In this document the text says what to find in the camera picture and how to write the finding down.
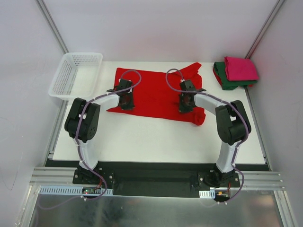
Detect purple cable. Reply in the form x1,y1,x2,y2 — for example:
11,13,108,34
37,70,142,210
165,68,252,206

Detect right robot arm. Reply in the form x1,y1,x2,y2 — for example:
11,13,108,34
179,80,251,188

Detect right cable duct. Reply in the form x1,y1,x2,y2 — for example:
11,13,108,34
199,190,215,199

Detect left cable duct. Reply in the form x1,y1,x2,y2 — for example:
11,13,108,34
39,186,114,196

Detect red t-shirt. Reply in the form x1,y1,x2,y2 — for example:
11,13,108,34
213,68,222,86
108,62,206,126

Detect green folded t-shirt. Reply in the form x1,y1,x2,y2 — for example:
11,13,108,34
213,61,258,90

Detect white plastic basket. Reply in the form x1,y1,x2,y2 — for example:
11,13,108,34
48,52,103,101

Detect pink folded t-shirt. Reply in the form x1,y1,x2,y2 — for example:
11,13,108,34
224,56,259,81

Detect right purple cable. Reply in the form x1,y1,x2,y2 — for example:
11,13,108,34
165,68,252,206

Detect red folded t-shirt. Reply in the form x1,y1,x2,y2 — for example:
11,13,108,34
213,68,222,86

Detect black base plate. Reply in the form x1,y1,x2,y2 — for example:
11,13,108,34
72,161,240,198

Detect cable duct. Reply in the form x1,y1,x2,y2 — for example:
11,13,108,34
199,190,215,199
39,186,114,196

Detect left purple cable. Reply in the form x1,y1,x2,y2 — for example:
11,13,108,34
37,70,142,210

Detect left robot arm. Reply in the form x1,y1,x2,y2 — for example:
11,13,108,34
64,79,134,184

